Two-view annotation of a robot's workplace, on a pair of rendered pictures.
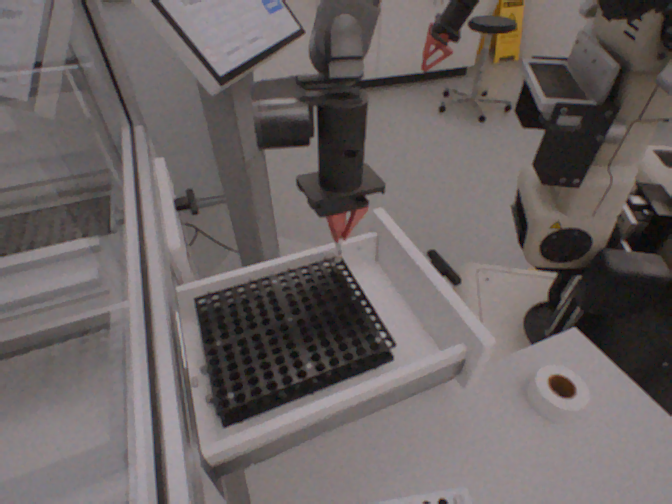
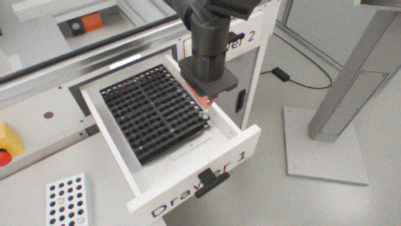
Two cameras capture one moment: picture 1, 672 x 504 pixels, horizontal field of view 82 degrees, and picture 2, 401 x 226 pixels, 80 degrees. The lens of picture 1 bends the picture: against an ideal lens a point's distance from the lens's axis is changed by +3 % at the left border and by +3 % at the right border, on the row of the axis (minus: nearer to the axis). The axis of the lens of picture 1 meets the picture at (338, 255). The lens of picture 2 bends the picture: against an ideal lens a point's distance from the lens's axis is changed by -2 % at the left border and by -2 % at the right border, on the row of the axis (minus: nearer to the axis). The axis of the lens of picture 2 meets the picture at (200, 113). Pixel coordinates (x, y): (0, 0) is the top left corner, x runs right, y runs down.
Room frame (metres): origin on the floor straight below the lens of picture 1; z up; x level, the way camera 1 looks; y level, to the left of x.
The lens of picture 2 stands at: (0.35, -0.32, 1.33)
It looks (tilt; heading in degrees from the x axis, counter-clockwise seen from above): 52 degrees down; 79
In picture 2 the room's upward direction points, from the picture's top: straight up
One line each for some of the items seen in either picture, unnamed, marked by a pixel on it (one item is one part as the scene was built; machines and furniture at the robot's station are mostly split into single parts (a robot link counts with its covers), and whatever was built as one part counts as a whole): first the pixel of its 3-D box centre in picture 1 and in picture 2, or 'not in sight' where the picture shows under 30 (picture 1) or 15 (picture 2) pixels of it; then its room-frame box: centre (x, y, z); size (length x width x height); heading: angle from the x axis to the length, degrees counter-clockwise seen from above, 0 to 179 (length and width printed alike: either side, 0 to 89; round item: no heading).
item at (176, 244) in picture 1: (174, 220); (225, 41); (0.55, 0.30, 0.87); 0.29 x 0.02 x 0.11; 23
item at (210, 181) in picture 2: (436, 268); (208, 179); (0.40, -0.15, 0.91); 0.07 x 0.04 x 0.01; 23
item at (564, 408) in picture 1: (556, 393); not in sight; (0.27, -0.32, 0.78); 0.07 x 0.07 x 0.04
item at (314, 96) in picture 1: (336, 119); (208, 28); (0.42, 0.00, 1.12); 0.07 x 0.06 x 0.07; 101
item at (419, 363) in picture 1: (286, 337); (152, 110); (0.30, 0.07, 0.86); 0.40 x 0.26 x 0.06; 113
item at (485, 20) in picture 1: (478, 67); not in sight; (3.16, -1.08, 0.31); 0.59 x 0.56 x 0.62; 19
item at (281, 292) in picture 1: (292, 333); (154, 111); (0.31, 0.06, 0.87); 0.22 x 0.18 x 0.06; 113
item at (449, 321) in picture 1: (417, 288); (200, 174); (0.39, -0.12, 0.87); 0.29 x 0.02 x 0.11; 23
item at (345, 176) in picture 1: (340, 167); (208, 62); (0.42, 0.00, 1.06); 0.10 x 0.07 x 0.07; 113
